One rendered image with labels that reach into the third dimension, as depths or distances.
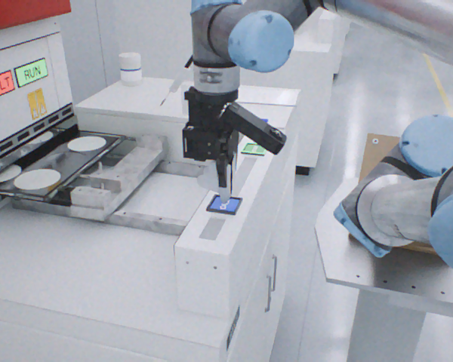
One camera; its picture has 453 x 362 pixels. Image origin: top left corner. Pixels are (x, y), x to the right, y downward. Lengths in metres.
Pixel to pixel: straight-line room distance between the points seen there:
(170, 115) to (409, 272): 0.73
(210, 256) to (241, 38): 0.34
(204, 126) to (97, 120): 0.66
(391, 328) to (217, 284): 0.54
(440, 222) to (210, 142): 0.43
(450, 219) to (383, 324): 0.78
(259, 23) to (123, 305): 0.54
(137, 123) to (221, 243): 0.66
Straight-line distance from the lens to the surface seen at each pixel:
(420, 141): 0.82
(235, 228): 0.78
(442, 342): 2.07
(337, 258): 0.97
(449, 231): 0.42
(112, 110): 1.35
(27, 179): 1.15
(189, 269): 0.76
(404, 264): 0.99
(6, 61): 1.19
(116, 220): 1.05
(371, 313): 1.17
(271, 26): 0.59
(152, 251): 0.97
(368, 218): 0.75
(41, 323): 0.92
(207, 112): 0.75
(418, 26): 0.55
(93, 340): 0.89
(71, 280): 0.93
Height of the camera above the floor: 1.40
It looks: 29 degrees down
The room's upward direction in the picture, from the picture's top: straight up
